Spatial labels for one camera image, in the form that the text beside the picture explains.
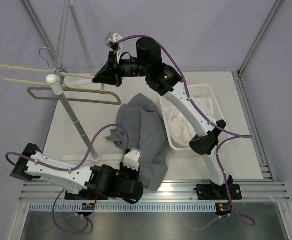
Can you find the grey clothes hanger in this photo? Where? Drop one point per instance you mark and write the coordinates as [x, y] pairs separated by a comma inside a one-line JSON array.
[[72, 88]]

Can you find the white plastic basket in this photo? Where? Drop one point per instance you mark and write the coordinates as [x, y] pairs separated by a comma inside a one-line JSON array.
[[200, 107]]

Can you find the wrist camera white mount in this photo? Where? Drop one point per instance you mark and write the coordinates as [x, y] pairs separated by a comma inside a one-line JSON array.
[[112, 41], [131, 159]]

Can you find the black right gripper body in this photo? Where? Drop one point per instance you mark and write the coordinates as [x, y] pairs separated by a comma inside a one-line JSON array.
[[130, 68]]

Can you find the white shirt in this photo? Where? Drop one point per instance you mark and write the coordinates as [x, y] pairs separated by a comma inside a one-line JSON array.
[[180, 129]]

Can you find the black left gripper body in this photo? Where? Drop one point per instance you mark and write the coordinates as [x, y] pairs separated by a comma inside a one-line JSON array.
[[128, 173]]

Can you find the aluminium frame post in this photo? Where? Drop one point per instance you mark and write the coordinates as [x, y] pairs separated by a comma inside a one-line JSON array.
[[271, 16], [33, 16]]

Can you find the beige clothes hanger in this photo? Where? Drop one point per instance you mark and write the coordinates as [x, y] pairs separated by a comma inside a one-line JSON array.
[[41, 72]]

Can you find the grey-green shirt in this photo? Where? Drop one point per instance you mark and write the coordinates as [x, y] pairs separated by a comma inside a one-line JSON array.
[[146, 132]]

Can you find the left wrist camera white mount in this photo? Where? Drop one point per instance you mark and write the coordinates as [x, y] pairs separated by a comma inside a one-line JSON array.
[[131, 159]]

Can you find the white slotted cable duct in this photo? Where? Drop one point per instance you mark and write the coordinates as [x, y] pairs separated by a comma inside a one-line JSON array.
[[123, 207]]

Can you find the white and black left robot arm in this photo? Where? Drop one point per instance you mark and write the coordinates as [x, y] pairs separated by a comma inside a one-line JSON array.
[[82, 182]]

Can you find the aluminium mounting rail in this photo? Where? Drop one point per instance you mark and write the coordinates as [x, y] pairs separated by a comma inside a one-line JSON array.
[[170, 191]]

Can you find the aluminium frame post left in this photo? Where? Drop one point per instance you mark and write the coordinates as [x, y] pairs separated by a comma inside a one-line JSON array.
[[33, 16]]

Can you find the grey clothes rack stand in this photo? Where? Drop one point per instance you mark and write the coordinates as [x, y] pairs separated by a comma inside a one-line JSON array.
[[56, 84]]

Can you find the aluminium frame post right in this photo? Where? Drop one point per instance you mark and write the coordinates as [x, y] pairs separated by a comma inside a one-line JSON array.
[[271, 16]]

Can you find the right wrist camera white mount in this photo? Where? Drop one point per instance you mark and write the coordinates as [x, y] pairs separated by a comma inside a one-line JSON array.
[[112, 41]]

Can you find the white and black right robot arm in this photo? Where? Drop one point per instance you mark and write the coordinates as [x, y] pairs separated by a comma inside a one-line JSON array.
[[171, 85]]

